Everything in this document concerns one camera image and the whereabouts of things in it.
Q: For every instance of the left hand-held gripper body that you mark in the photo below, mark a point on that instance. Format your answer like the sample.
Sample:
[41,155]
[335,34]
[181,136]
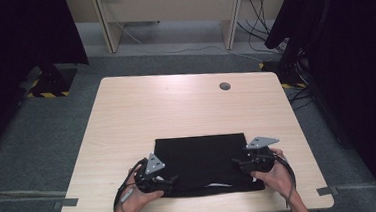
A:
[149,175]

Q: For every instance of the black curtain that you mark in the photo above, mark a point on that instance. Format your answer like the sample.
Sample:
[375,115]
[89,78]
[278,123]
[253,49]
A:
[349,58]
[18,47]

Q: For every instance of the black garment with white lining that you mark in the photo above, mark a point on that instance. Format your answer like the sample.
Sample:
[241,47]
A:
[201,161]

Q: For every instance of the beige background desk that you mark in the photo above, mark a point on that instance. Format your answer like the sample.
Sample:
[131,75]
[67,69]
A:
[169,3]

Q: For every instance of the person's left hand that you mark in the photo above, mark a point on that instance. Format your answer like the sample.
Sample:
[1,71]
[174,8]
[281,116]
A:
[139,199]

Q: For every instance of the person's right hand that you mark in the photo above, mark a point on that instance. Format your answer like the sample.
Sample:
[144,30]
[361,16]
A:
[276,180]

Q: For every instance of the striped black stand base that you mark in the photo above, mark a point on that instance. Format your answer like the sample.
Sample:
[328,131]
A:
[52,83]
[285,74]

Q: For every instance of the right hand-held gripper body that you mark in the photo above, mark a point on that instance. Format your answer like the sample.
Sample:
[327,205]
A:
[259,157]

